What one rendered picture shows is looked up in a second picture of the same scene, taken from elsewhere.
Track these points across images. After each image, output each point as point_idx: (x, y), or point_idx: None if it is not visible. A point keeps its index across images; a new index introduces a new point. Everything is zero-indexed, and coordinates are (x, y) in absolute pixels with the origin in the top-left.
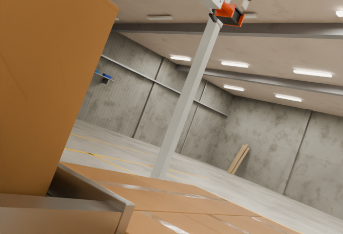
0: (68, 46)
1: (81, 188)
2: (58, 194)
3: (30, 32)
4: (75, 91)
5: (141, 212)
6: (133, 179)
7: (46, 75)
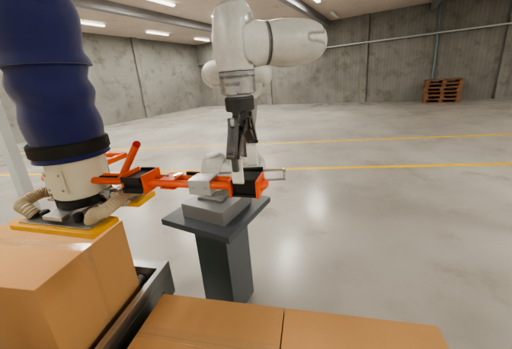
0: (25, 316)
1: None
2: None
3: (8, 315)
4: (46, 334)
5: None
6: (273, 323)
7: (27, 329)
